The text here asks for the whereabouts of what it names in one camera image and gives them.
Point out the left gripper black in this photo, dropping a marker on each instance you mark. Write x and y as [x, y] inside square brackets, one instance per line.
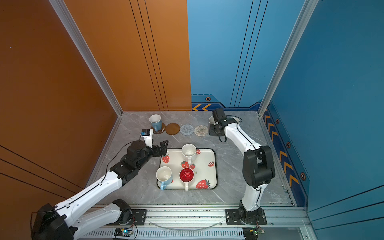
[163, 149]

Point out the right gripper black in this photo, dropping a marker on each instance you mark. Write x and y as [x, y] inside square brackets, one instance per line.
[211, 131]

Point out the purple handled mug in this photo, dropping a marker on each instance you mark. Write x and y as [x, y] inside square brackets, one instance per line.
[211, 120]

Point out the multicolour woven rope coaster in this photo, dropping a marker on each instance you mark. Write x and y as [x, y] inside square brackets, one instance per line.
[201, 130]

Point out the dark brown wooden round coaster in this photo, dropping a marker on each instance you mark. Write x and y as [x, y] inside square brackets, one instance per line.
[163, 128]

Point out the light brown wooden round coaster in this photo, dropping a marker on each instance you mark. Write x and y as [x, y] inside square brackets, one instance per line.
[172, 129]

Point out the white speckled mug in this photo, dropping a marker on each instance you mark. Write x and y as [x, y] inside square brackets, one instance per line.
[189, 152]

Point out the grey woven rope coaster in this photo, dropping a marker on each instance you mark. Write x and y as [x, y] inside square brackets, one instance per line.
[187, 130]

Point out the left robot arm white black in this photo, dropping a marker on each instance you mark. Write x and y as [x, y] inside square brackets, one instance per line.
[68, 219]

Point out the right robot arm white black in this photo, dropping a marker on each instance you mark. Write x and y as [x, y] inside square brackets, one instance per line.
[258, 165]

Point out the light blue mug front left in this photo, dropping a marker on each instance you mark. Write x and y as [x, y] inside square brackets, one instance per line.
[164, 176]

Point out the red interior mug front middle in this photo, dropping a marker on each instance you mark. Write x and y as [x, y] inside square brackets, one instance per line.
[186, 176]

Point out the white strawberry tray black rim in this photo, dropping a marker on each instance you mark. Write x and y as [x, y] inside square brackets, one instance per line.
[204, 167]

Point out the left green circuit board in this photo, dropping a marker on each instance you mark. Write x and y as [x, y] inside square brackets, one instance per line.
[123, 233]

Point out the green circuit board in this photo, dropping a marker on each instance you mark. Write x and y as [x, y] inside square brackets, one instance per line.
[123, 233]
[252, 233]

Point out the right green circuit board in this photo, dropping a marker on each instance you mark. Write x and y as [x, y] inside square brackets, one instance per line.
[252, 233]

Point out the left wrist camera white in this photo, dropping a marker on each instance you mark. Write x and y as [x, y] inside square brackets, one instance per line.
[146, 135]

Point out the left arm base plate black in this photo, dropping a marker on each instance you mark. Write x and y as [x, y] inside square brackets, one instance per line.
[137, 217]

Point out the aluminium front rail frame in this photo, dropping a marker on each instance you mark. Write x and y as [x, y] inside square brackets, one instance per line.
[208, 222]

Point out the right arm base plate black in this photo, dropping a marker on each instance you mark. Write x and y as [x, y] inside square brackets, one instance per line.
[232, 216]

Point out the right aluminium corner post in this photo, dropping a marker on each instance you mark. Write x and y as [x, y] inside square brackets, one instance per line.
[295, 36]

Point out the aluminium corner post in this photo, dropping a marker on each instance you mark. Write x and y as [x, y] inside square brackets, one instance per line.
[295, 36]
[75, 34]

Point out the left aluminium corner post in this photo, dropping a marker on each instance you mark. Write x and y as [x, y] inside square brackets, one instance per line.
[75, 34]

